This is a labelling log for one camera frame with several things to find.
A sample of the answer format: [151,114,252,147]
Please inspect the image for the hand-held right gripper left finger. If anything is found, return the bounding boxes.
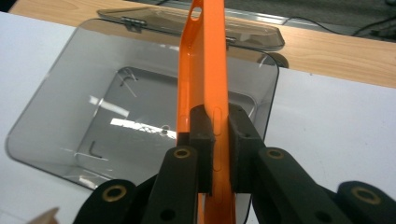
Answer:
[141,104,217,224]

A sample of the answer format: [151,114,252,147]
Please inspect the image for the long black floor cable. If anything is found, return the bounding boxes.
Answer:
[282,14,396,39]

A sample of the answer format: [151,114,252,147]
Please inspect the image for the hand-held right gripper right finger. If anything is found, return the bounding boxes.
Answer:
[228,103,353,224]

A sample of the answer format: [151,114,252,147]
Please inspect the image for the orange phone case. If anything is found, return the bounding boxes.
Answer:
[175,0,238,224]

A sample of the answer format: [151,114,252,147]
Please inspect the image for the transparent grey storage box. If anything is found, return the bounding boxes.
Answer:
[5,6,286,191]

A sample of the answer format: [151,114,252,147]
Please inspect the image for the white table mat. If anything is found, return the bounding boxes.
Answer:
[0,11,396,224]

